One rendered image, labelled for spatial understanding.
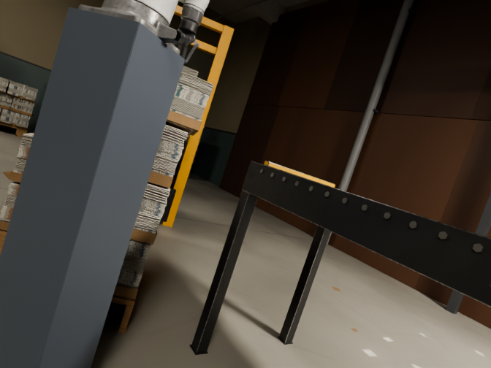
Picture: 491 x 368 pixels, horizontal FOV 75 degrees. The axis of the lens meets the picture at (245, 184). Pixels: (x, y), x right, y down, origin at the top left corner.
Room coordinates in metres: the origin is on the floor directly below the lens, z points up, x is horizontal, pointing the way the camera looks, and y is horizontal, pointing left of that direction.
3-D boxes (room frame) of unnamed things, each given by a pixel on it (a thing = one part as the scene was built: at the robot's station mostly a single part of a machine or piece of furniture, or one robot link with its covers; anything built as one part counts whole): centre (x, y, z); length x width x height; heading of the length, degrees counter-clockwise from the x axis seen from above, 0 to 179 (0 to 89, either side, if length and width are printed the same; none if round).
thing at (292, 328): (1.56, -0.43, 0.34); 0.06 x 0.06 x 0.68; 36
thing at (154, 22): (0.80, 0.36, 1.03); 0.22 x 0.18 x 0.06; 73
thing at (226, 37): (2.93, 0.57, 0.92); 0.09 x 0.09 x 1.85; 15
